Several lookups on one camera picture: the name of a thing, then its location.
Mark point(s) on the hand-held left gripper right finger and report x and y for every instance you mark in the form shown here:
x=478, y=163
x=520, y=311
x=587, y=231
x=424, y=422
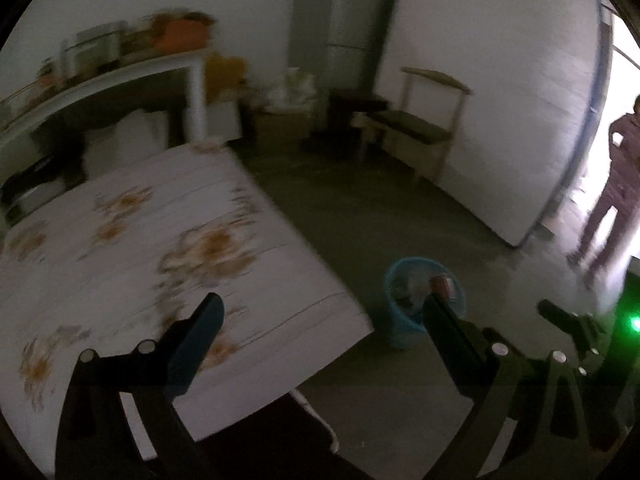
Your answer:
x=442, y=330

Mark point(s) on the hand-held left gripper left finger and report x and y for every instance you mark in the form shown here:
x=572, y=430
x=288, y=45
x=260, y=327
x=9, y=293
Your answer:
x=200, y=340

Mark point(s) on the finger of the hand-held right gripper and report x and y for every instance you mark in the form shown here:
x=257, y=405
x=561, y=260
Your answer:
x=565, y=317

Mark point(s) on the blue plastic mesh basket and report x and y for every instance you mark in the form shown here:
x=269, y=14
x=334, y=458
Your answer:
x=400, y=330

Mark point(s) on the red snack packet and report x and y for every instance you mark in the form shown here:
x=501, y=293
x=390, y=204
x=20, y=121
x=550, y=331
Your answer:
x=442, y=285

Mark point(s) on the person's dark trouser leg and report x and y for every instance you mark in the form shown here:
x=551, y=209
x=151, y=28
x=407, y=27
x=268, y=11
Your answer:
x=280, y=440

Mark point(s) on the wooden chair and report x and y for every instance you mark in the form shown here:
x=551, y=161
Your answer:
x=415, y=127

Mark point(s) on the white bundle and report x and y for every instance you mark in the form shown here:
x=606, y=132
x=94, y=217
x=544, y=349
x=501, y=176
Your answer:
x=125, y=140

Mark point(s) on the white square panel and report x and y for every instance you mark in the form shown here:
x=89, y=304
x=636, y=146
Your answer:
x=222, y=120

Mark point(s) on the cardboard box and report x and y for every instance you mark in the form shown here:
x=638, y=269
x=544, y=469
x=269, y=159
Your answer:
x=285, y=127

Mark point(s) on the black device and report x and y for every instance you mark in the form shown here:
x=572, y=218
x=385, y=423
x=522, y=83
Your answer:
x=30, y=185

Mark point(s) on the dark wooden stool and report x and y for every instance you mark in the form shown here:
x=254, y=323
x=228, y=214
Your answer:
x=350, y=105

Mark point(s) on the orange plastic bag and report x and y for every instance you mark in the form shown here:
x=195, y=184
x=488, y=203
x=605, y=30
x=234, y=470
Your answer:
x=225, y=77

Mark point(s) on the large white plastic bag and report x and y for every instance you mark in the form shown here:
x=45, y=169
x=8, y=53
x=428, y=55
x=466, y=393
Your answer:
x=295, y=87

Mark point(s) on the white framed table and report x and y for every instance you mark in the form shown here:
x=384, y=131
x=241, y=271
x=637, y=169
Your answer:
x=125, y=72

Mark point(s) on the orange red bag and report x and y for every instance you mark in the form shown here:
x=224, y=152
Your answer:
x=180, y=32

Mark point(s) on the clear glass container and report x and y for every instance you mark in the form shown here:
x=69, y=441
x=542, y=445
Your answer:
x=95, y=40

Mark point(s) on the grey refrigerator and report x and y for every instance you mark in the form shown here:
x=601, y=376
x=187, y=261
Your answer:
x=340, y=20

